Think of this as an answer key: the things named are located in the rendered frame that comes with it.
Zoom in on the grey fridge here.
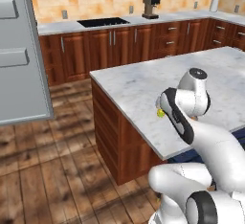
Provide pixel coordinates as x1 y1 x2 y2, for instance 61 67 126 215
0 0 55 127

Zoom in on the wooden kitchen island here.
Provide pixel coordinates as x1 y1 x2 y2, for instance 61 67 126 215
89 46 245 187

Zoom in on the small yellow-green round object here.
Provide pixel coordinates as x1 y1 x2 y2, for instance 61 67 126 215
156 107 167 119

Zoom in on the wooden base cupboard run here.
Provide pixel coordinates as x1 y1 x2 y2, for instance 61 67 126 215
37 17 245 87

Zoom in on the black sink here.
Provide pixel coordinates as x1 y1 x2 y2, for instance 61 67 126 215
77 16 130 29

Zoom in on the navy blue stool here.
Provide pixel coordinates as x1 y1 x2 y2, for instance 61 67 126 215
167 127 245 172

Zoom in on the brown coffee machine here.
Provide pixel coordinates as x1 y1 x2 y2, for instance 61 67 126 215
141 0 162 20

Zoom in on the white paper towel roll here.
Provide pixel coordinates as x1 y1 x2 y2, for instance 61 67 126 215
209 0 220 13

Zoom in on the long grey fridge handle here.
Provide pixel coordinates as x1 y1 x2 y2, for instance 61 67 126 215
0 48 31 69

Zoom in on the short grey fridge handle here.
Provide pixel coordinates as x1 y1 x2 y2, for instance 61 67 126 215
0 0 20 20

